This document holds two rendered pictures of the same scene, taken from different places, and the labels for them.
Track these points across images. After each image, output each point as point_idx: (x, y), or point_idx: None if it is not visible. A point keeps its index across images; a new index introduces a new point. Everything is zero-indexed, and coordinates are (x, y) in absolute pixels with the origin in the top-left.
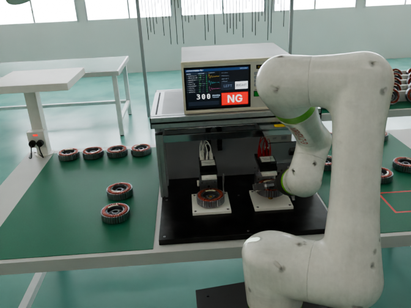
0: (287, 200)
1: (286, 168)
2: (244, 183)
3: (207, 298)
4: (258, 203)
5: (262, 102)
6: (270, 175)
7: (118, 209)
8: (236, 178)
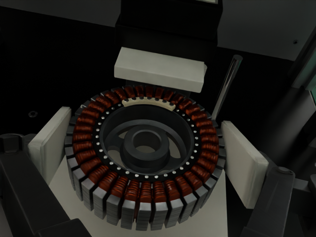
0: (211, 220)
1: (254, 44)
2: (99, 60)
3: None
4: (63, 205)
5: None
6: (158, 84)
7: None
8: (85, 37)
